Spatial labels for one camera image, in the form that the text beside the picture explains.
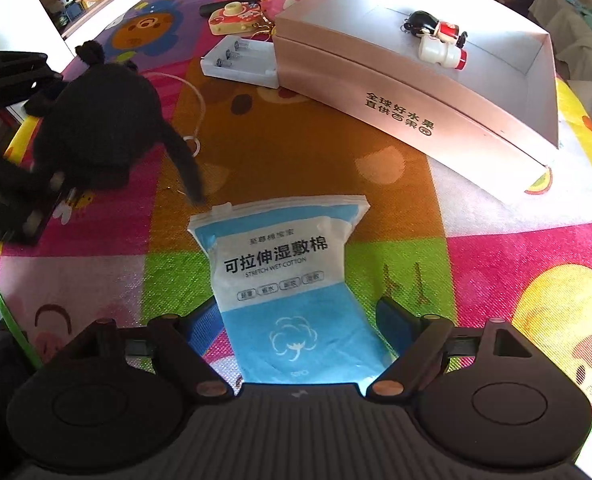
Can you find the orange toy camera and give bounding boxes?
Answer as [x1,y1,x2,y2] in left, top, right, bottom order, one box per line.
[208,1,267,36]

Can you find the pink toy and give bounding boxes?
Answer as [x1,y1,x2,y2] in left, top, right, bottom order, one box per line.
[260,0,301,23]

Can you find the yellow object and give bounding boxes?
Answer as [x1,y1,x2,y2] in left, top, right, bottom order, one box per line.
[4,116,40,163]

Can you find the blue white cotton pad packet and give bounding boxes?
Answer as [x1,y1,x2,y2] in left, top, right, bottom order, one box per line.
[187,195,401,386]

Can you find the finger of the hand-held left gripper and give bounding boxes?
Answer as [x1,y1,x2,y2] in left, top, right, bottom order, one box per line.
[0,52,65,111]
[0,146,76,247]

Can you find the white cable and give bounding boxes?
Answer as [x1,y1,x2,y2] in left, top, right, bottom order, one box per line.
[143,72,207,157]

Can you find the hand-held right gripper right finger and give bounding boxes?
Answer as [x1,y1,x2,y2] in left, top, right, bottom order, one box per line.
[367,296,547,402]

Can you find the white plastic case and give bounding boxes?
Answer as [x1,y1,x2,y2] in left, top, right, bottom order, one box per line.
[201,37,281,90]

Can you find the white wooden TV cabinet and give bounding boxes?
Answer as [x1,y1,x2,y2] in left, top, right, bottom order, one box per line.
[23,0,177,43]

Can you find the black plush toy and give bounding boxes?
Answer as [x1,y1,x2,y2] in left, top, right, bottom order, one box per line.
[23,40,209,206]

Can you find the white toy bottle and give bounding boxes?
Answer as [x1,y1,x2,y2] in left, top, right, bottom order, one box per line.
[418,34,469,71]

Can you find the colourful cartoon play mat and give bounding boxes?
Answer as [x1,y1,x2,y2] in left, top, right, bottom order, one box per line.
[0,0,592,441]

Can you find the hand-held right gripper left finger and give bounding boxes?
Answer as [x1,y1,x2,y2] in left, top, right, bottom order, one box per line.
[46,296,234,406]

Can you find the black red figurine keychain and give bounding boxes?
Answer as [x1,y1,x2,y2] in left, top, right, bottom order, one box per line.
[402,10,469,48]

